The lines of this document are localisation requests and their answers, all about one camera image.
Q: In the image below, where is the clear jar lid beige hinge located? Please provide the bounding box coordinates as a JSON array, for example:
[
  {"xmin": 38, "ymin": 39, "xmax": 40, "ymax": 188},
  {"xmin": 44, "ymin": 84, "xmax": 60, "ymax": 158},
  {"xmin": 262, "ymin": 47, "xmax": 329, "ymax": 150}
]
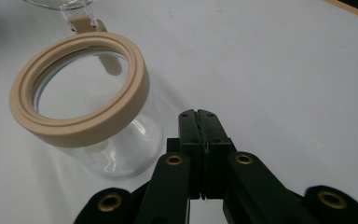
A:
[{"xmin": 22, "ymin": 0, "xmax": 108, "ymax": 35}]

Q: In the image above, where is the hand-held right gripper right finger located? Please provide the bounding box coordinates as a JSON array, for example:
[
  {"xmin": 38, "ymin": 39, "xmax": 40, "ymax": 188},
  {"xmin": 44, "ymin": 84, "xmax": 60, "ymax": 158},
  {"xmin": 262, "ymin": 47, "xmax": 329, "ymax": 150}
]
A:
[{"xmin": 197, "ymin": 108, "xmax": 237, "ymax": 200}]

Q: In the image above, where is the clear glass jar beige rim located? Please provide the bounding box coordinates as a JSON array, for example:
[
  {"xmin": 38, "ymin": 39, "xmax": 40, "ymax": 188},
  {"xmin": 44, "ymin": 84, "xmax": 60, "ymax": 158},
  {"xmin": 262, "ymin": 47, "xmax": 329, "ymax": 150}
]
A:
[{"xmin": 8, "ymin": 31, "xmax": 163, "ymax": 179}]

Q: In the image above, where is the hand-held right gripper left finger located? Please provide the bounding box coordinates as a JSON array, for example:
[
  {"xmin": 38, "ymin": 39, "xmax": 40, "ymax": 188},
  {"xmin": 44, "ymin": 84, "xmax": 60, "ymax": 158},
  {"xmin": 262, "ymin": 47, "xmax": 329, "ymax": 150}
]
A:
[{"xmin": 166, "ymin": 108, "xmax": 205, "ymax": 200}]

